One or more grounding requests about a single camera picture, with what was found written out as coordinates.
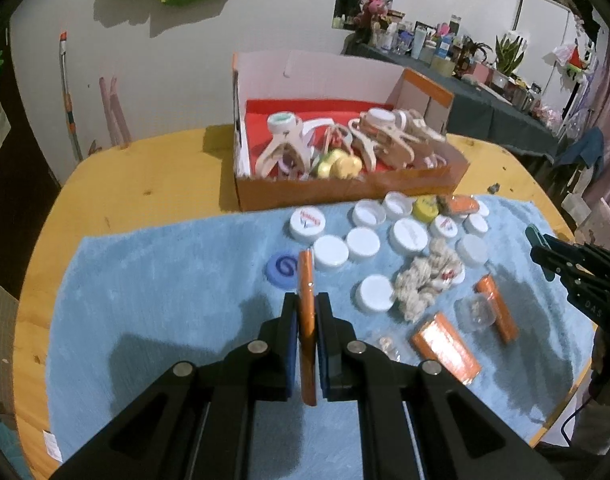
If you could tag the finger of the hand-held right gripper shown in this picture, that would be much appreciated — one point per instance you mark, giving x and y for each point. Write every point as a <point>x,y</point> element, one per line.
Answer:
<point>552,246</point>
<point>557,267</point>

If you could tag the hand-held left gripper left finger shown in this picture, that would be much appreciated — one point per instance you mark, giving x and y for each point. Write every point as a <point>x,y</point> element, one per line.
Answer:
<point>290,350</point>

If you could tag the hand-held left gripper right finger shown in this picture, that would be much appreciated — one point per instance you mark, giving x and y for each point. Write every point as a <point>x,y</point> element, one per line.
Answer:
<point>324,350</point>

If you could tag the orange packet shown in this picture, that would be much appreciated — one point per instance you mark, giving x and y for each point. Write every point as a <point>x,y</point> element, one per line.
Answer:
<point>445,349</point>
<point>307,285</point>
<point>462,206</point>
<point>497,310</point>

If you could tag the orange cardboard box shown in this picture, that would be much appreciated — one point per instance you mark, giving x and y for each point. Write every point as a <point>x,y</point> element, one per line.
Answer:
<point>345,192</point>

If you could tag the yellow green burger toy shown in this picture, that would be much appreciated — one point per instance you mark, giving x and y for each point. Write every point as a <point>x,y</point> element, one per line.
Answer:
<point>337,165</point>

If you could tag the grey plastic bottle cap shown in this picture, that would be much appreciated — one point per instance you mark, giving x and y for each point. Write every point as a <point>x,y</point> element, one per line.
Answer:
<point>383,117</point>

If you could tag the clear plastic container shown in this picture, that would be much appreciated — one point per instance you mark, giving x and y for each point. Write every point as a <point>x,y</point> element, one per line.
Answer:
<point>476,312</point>

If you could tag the pale speckled board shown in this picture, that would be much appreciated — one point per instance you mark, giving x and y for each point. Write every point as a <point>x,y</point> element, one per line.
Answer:
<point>602,222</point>

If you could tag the small clear plastic bag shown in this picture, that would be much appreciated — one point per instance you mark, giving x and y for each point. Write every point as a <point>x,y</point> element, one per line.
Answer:
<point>385,345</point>

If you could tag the blue bottle cap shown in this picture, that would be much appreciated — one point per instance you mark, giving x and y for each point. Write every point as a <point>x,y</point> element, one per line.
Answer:
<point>282,269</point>

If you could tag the blue hanging cloth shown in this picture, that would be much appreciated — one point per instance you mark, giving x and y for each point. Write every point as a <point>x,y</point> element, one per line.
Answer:
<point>582,147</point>

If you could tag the group of white bottle caps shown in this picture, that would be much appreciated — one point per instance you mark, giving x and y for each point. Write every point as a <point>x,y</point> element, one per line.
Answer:
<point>363,243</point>

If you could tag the blue fluffy mat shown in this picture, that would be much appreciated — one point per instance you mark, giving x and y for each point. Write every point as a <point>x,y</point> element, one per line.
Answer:
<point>185,280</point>

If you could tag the yellow bottle cap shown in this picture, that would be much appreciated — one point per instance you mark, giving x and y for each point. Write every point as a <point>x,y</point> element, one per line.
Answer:
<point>425,208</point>

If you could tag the dark green tablecloth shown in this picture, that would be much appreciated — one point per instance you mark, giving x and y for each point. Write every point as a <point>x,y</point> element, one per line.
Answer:
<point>485,110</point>

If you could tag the beige wooden stand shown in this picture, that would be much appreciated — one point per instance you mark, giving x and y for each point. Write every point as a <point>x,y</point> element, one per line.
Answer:
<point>400,142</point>
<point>280,155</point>

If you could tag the snake plant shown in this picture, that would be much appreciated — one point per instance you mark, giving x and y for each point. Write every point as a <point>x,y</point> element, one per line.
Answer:
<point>510,55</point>

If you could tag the small dark leafy plant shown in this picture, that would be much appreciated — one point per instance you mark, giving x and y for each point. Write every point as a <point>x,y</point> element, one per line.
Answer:
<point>477,52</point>

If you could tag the row of cosmetic bottles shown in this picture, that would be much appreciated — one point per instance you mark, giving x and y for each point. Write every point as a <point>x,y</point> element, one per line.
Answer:
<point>450,47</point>

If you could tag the white cap with green label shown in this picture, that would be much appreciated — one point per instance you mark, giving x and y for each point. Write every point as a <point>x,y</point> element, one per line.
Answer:
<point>282,122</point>

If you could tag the white cosmetic tube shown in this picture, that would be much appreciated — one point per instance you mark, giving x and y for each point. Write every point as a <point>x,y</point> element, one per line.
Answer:
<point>420,42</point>

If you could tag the white table sticker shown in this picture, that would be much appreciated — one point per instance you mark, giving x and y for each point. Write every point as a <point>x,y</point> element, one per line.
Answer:
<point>53,446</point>

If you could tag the pink wooden rack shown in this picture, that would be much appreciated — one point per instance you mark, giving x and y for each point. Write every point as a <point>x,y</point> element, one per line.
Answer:
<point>116,115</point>

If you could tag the pink bunny plush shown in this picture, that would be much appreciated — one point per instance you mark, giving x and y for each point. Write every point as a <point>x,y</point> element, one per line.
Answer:
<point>376,7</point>

